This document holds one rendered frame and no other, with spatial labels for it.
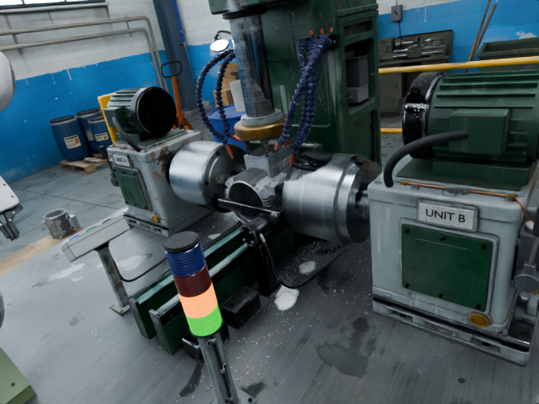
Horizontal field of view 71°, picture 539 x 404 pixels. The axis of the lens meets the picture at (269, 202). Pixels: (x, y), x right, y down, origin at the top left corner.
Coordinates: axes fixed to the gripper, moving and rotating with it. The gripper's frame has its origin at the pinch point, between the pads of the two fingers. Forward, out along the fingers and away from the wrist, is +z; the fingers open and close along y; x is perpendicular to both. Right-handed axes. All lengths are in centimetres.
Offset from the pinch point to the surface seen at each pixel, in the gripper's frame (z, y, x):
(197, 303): 32, 8, -53
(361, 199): 37, 59, -55
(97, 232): 10.5, 16.7, -3.5
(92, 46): -299, 329, 469
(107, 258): 18.1, 16.8, 1.1
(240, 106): -36, 212, 118
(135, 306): 32.3, 12.0, -12.3
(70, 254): 12.2, 8.4, -2.0
